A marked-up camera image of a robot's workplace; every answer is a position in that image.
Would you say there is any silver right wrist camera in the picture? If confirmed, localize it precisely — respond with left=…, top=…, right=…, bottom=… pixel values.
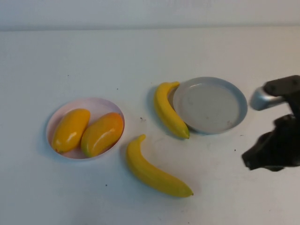
left=250, top=86, right=285, bottom=111

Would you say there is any yellow-orange mango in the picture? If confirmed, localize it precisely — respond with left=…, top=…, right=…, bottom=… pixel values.
left=52, top=108, right=91, bottom=154

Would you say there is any grey round plate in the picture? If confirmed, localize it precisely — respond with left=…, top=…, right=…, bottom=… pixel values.
left=172, top=76, right=248, bottom=135

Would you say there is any black right camera bracket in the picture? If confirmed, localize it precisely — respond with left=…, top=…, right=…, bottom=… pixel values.
left=262, top=75, right=300, bottom=115

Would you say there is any orange mango with green tip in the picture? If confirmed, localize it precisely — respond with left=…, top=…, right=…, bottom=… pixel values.
left=81, top=112, right=124, bottom=158

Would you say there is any pink round plate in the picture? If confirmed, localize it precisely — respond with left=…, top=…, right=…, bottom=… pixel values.
left=46, top=97, right=126, bottom=160

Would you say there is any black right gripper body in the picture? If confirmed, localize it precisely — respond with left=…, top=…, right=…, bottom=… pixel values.
left=269, top=114, right=300, bottom=168

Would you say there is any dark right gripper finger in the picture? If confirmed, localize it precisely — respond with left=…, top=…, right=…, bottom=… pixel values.
left=242, top=135, right=272, bottom=170
left=257, top=152, right=285, bottom=172

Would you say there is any yellow banana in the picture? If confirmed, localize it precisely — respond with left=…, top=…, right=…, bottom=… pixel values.
left=153, top=81, right=190, bottom=140
left=126, top=134, right=194, bottom=198

